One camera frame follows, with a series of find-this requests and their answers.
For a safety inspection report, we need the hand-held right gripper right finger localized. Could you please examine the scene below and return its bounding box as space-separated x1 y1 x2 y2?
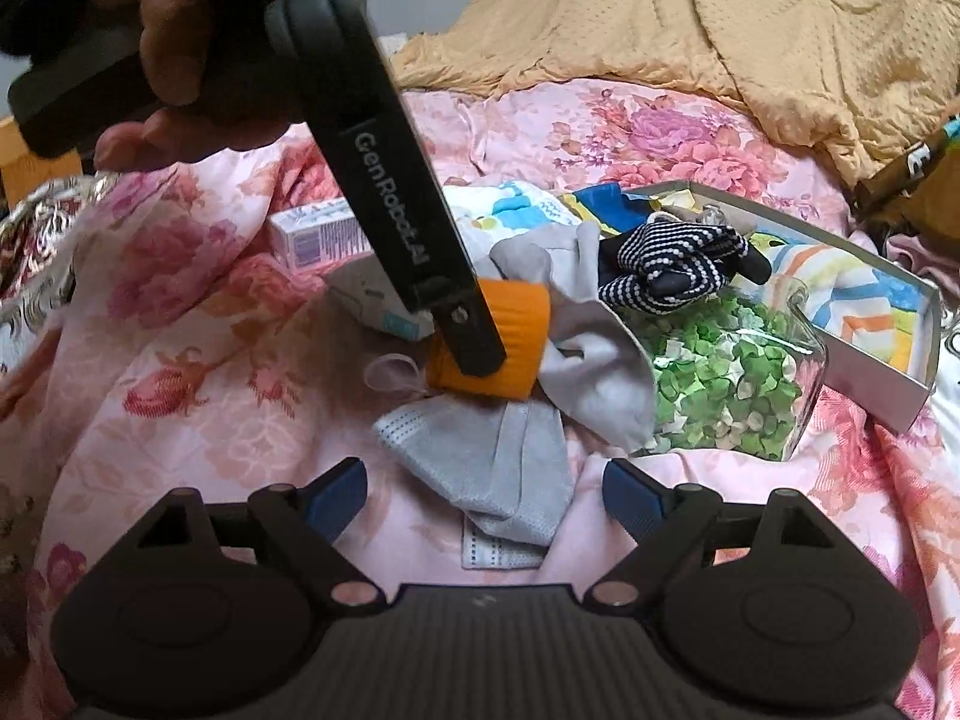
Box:
585 457 835 608

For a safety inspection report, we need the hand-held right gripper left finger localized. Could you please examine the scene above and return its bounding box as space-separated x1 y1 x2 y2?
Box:
139 457 383 608

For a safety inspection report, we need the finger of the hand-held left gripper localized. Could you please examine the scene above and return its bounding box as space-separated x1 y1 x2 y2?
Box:
429 281 509 378

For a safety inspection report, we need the orange ribbed cap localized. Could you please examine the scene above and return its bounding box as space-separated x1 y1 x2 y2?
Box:
426 277 552 400

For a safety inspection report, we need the grey face mask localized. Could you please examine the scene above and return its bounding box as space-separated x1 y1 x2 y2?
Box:
366 356 572 571

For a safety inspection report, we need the grey cloth pouch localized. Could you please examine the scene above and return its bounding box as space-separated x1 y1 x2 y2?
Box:
491 225 661 451

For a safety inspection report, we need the white cloth with blue print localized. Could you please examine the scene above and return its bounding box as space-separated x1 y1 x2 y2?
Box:
446 180 582 260

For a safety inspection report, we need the black white striped sock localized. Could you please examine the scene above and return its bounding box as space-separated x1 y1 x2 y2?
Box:
596 217 773 316

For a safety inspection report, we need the grey cardboard box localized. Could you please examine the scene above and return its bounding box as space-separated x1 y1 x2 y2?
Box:
559 180 942 436

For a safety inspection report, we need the pastel striped sock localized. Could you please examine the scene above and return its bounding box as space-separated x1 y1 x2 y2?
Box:
742 229 927 376

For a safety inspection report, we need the person's left hand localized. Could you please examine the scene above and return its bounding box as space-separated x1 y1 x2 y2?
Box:
88 0 220 173

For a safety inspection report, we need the cardboard medicine box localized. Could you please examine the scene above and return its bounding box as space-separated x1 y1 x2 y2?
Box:
330 259 440 342

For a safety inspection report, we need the small white milk carton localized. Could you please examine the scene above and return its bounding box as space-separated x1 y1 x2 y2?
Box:
268 199 376 271

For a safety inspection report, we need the glass jar of green paper stars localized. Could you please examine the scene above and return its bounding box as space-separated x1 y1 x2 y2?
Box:
622 277 830 462

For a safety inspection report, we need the pink floral quilt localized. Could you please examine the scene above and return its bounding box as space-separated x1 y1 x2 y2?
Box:
0 79 960 720

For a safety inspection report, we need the cartoon print cloth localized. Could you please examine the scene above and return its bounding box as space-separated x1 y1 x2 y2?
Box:
559 181 680 237

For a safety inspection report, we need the beige quilt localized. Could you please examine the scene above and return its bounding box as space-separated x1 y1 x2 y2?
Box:
390 0 960 188

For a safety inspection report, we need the gold damask bedsheet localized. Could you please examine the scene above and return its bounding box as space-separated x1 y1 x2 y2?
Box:
0 172 113 331

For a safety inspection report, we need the lilac cloth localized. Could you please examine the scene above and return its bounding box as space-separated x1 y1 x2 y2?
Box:
885 232 960 272

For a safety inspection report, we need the brown colourful striped garment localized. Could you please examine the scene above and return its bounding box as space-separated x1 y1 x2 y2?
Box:
855 116 960 241

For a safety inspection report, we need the wooden bed frame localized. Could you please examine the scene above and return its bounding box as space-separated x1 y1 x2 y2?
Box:
0 116 83 207

